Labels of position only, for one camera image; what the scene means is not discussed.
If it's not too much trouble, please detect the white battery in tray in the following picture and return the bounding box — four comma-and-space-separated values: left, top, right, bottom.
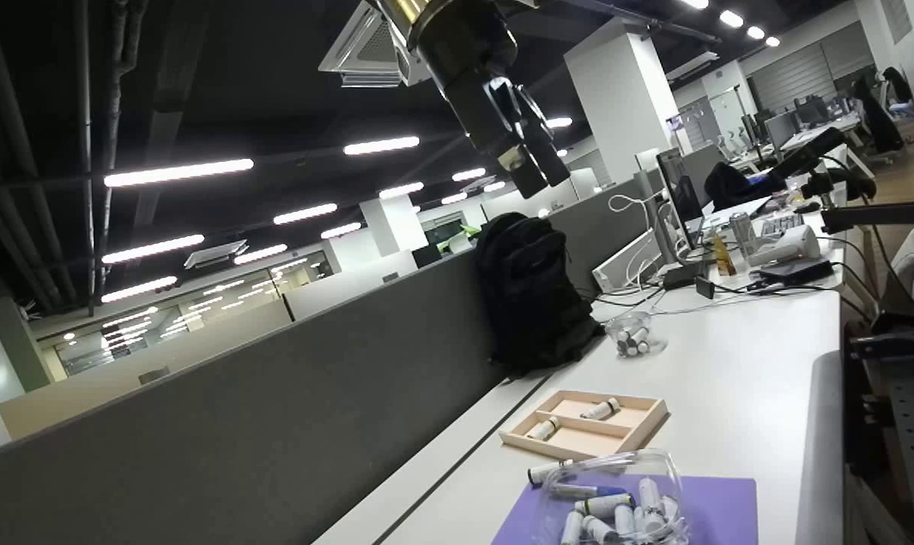
582, 399, 619, 421
527, 419, 560, 441

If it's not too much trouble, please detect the grey desk partition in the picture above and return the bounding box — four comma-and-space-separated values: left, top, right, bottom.
0, 177, 673, 545

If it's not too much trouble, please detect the black backpack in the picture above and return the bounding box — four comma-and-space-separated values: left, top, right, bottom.
476, 213, 602, 369

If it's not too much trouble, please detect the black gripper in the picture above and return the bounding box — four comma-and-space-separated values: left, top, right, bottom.
444, 77, 569, 199

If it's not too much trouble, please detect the clear plastic container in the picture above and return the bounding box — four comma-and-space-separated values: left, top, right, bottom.
560, 452, 693, 545

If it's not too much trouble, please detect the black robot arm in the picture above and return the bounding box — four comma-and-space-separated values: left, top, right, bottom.
369, 0, 569, 198

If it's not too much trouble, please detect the wooden divided tray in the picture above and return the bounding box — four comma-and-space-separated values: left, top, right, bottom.
500, 392, 669, 461

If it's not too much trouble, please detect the computer monitor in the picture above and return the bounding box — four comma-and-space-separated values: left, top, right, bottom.
658, 149, 702, 242

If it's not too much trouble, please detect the crumpled clear plastic wrap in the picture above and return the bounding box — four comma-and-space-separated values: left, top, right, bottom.
606, 311, 665, 359

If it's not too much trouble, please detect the purple mat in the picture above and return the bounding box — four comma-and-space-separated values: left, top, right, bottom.
492, 477, 759, 545

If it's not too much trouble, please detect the white battery beside tray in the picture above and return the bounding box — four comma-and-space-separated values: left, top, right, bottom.
527, 461, 574, 487

